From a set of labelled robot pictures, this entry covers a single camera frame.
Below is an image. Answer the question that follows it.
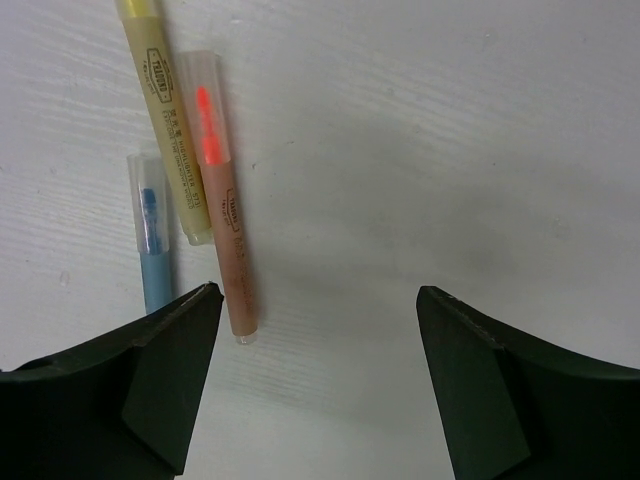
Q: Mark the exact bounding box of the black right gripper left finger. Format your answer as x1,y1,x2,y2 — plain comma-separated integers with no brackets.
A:
1,283,223,479

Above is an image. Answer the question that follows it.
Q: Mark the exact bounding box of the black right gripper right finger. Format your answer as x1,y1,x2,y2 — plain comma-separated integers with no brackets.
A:
416,286,639,479

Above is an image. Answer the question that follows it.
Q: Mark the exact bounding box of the blue highlighter pen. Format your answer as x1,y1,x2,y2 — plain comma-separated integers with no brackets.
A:
127,153,174,315

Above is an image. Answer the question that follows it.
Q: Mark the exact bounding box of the orange highlighter pen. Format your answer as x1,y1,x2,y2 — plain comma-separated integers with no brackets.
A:
177,50,259,345

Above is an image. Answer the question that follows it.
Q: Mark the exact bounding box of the yellow highlighter pen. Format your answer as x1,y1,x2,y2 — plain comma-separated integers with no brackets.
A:
115,0,212,246

